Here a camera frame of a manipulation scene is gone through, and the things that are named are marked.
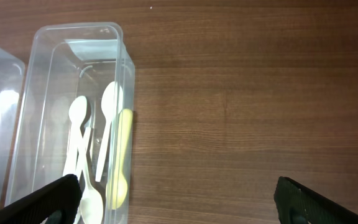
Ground yellow plastic spoon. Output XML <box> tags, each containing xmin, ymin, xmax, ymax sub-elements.
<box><xmin>108</xmin><ymin>109</ymin><xmax>133</xmax><ymax>210</ymax></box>

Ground clear container, right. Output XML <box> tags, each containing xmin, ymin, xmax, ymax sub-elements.
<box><xmin>5</xmin><ymin>22</ymin><xmax>135</xmax><ymax>223</ymax></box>

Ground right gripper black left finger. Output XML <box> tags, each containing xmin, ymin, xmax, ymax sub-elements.
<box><xmin>0</xmin><ymin>174</ymin><xmax>82</xmax><ymax>224</ymax></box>

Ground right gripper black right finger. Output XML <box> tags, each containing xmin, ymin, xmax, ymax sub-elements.
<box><xmin>273</xmin><ymin>176</ymin><xmax>358</xmax><ymax>224</ymax></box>

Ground white spoon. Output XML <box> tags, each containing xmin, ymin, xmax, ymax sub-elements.
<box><xmin>76</xmin><ymin>130</ymin><xmax>104</xmax><ymax>224</ymax></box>
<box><xmin>95</xmin><ymin>82</ymin><xmax>123</xmax><ymax>182</ymax></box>
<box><xmin>63</xmin><ymin>96</ymin><xmax>88</xmax><ymax>175</ymax></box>
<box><xmin>75</xmin><ymin>127</ymin><xmax>91</xmax><ymax>180</ymax></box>

